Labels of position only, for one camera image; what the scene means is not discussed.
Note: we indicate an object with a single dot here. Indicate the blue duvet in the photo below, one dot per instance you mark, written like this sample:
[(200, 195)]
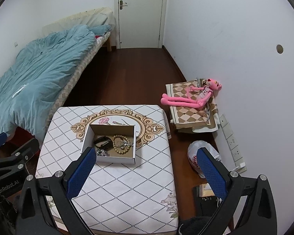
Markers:
[(39, 78)]

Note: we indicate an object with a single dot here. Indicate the white charger plug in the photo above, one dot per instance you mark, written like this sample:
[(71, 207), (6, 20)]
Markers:
[(241, 165)]

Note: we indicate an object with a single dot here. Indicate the black smart band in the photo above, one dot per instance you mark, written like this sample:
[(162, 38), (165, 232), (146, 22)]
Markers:
[(105, 146)]

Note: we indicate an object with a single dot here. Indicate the white plastic bag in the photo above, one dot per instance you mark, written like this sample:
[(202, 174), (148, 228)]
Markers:
[(193, 151)]

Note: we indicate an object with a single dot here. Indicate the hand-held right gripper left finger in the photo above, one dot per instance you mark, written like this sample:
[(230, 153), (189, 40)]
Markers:
[(80, 173)]

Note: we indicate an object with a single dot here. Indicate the pink plush toy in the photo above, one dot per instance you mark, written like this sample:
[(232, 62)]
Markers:
[(183, 101)]

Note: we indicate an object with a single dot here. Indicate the pale pillow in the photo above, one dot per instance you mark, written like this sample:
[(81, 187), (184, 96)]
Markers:
[(98, 19)]

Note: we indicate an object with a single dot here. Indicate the cardboard box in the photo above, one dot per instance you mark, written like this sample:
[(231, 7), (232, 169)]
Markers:
[(127, 158)]

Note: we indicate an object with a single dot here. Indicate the bed with checkered sheet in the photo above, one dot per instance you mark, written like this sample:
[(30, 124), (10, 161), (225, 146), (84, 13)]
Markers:
[(73, 83)]

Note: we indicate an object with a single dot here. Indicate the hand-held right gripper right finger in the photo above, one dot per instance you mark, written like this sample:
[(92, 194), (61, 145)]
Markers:
[(210, 173)]

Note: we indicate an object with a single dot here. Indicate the white door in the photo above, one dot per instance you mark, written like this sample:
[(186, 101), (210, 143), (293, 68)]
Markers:
[(141, 14)]

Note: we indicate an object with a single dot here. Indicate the white power strip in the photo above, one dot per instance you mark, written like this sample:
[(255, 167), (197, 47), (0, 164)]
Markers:
[(232, 142)]

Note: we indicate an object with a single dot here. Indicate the patterned white tablecloth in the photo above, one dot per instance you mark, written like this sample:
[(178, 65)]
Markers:
[(127, 193)]

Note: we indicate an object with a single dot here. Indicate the small yellow box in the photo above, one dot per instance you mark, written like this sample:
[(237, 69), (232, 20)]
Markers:
[(207, 190)]

